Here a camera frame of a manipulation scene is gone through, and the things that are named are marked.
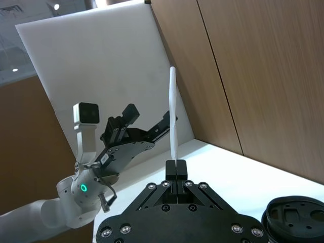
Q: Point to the black plastic cup lid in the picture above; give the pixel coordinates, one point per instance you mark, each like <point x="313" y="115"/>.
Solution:
<point x="291" y="217"/>

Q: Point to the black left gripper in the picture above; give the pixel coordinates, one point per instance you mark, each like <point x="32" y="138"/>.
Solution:
<point x="126" y="152"/>

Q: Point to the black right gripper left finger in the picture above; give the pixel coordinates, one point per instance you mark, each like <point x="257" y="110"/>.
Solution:
<point x="170" y="169"/>

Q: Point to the white plastic board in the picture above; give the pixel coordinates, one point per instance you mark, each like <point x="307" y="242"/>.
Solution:
<point x="101" y="63"/>

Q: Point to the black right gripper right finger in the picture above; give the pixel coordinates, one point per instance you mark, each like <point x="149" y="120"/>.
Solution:
<point x="182" y="169"/>

